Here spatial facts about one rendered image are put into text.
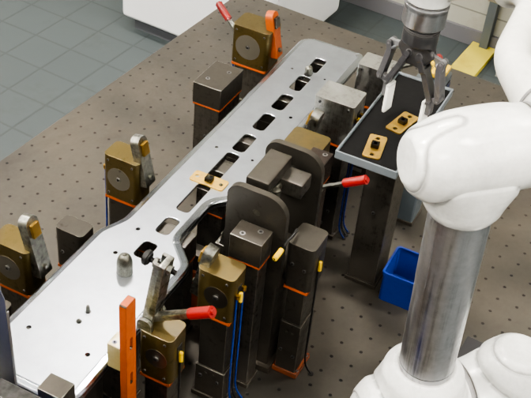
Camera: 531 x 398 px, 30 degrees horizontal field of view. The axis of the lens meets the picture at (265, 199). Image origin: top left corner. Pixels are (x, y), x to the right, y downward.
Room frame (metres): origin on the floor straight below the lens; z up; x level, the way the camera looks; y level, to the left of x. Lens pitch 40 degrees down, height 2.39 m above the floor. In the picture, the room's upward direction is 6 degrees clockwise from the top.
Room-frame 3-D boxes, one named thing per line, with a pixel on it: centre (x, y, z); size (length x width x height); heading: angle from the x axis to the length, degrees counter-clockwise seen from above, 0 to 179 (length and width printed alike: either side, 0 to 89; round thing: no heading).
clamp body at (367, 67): (2.19, -0.27, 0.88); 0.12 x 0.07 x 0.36; 67
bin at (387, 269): (1.74, -0.36, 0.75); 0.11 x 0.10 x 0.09; 157
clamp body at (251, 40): (2.34, 0.08, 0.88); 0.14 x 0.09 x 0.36; 67
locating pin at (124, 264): (1.41, 0.26, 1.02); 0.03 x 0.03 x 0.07
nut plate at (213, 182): (1.72, 0.13, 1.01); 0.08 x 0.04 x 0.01; 67
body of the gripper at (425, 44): (1.79, -0.28, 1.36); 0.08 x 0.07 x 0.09; 56
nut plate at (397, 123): (1.79, -0.28, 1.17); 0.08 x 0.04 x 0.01; 146
